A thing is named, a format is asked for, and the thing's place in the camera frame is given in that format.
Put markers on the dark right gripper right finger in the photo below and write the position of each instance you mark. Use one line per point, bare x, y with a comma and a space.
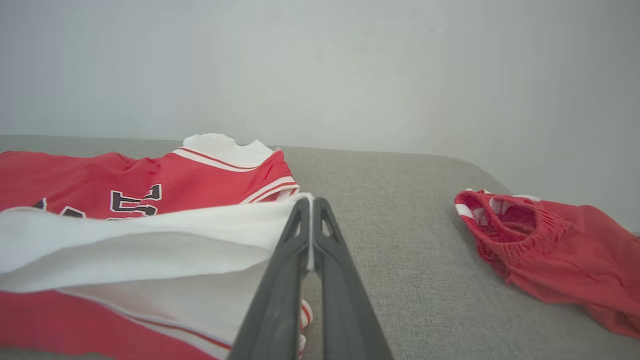
345, 310

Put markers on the red shorts with white stripe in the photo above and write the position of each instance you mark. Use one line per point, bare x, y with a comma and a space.
575, 260

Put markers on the red jersey with white sleeves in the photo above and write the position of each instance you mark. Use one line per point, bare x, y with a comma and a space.
100, 250

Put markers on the grey fabric panel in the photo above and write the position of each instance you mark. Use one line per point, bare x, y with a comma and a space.
410, 250

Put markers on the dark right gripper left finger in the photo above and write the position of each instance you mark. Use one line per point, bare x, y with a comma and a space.
280, 300

